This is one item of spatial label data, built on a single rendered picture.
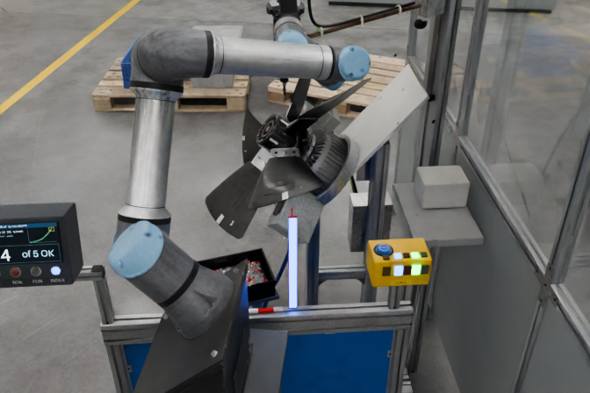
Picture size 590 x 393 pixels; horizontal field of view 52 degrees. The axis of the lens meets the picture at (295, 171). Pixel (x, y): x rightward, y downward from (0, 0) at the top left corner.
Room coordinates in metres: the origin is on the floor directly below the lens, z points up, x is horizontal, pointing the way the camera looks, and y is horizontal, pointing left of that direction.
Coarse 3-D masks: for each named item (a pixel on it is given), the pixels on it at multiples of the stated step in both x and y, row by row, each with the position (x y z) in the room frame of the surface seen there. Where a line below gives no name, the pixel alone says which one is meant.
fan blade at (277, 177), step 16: (272, 160) 1.61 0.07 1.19; (288, 160) 1.60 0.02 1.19; (272, 176) 1.52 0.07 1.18; (288, 176) 1.50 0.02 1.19; (304, 176) 1.49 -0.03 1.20; (256, 192) 1.47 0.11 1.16; (272, 192) 1.44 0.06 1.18; (288, 192) 1.42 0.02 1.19; (304, 192) 1.40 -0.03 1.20; (256, 208) 1.40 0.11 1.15
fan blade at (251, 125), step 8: (248, 112) 2.02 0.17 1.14; (248, 120) 2.00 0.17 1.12; (256, 120) 1.92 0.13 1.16; (248, 128) 1.97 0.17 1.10; (256, 128) 1.91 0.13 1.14; (248, 136) 1.96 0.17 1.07; (256, 136) 1.90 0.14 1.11; (248, 144) 1.96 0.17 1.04; (256, 144) 1.90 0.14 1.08; (248, 152) 1.95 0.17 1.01; (256, 152) 1.90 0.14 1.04; (248, 160) 1.94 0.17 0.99
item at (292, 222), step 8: (296, 224) 1.30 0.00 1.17; (296, 232) 1.30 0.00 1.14; (296, 240) 1.30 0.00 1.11; (296, 248) 1.30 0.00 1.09; (296, 256) 1.30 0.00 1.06; (296, 264) 1.30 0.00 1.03; (296, 272) 1.30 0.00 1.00; (296, 280) 1.30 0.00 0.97; (296, 288) 1.30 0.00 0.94; (296, 296) 1.30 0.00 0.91; (296, 304) 1.30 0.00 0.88
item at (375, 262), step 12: (372, 240) 1.35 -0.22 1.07; (384, 240) 1.35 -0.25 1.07; (396, 240) 1.35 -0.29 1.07; (408, 240) 1.35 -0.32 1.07; (420, 240) 1.35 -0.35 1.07; (372, 252) 1.31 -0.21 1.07; (396, 252) 1.30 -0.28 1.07; (408, 252) 1.30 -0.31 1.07; (420, 252) 1.30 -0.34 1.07; (372, 264) 1.28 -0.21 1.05; (384, 264) 1.26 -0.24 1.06; (396, 264) 1.26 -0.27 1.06; (408, 264) 1.27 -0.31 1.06; (420, 264) 1.27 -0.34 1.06; (372, 276) 1.27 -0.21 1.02; (384, 276) 1.26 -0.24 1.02; (396, 276) 1.26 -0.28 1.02; (408, 276) 1.27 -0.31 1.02; (420, 276) 1.27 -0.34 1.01
